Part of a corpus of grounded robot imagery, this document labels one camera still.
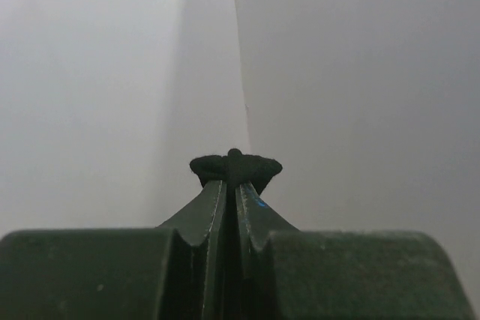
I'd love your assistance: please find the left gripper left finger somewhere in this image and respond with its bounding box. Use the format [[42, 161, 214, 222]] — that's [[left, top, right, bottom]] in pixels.
[[1, 181, 227, 319]]

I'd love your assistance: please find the black tank top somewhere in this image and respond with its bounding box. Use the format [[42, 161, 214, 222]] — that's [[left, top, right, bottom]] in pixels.
[[189, 148, 283, 195]]

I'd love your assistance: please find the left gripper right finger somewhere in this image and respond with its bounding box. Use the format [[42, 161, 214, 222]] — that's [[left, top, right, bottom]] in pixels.
[[235, 184, 473, 319]]

